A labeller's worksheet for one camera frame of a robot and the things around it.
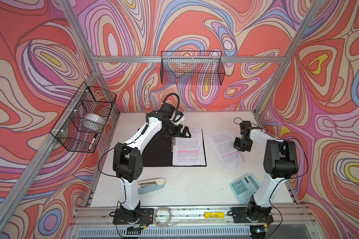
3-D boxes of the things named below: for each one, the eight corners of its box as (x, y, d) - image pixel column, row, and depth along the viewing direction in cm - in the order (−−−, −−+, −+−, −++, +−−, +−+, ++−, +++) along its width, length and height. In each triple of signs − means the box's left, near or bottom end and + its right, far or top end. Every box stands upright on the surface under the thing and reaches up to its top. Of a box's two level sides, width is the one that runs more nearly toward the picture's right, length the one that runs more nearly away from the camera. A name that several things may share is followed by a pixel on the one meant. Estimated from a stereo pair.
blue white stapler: (139, 194, 82) (138, 192, 79) (139, 183, 86) (137, 181, 83) (165, 188, 84) (165, 186, 82) (164, 177, 88) (163, 175, 85)
